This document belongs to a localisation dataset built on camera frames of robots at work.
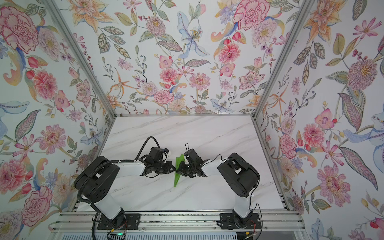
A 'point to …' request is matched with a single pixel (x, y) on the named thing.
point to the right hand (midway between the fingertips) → (174, 171)
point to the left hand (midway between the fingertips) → (177, 170)
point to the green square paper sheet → (177, 175)
